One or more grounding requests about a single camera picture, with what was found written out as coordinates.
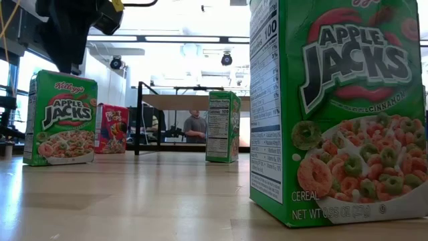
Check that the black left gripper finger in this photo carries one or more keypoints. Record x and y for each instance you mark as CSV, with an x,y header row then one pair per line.
x,y
68,43

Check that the green Apple Jacks cereal box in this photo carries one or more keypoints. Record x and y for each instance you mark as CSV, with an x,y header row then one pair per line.
x,y
334,100
67,114
219,127

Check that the red Froot Loops cereal box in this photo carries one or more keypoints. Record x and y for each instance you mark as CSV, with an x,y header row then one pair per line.
x,y
113,130

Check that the black background robot arm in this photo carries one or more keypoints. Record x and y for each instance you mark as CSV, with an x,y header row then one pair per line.
x,y
174,131

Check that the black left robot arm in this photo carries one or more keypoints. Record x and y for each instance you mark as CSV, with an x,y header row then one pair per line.
x,y
6,102

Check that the wooden shelf with black legs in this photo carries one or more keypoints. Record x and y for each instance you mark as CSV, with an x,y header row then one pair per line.
x,y
180,102

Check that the small yellow tag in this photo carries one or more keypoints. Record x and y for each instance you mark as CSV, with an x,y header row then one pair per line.
x,y
117,5

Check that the black ceiling spotlight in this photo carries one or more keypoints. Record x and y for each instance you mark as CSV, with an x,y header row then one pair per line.
x,y
226,59
116,63

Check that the large window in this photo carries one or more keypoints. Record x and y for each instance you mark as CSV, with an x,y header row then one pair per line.
x,y
23,78

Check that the person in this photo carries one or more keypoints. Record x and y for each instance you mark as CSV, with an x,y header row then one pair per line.
x,y
154,124
195,129

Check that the grey ceiling vent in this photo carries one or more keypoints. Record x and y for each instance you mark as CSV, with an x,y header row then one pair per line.
x,y
238,2

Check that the black aluminium table frame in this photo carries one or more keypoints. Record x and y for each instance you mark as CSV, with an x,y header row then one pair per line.
x,y
174,147

